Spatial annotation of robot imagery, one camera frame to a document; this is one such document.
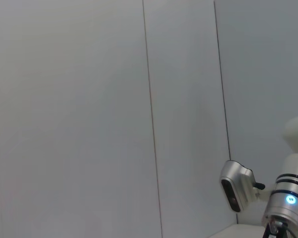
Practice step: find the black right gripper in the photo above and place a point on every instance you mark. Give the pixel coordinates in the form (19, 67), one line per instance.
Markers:
(275, 231)

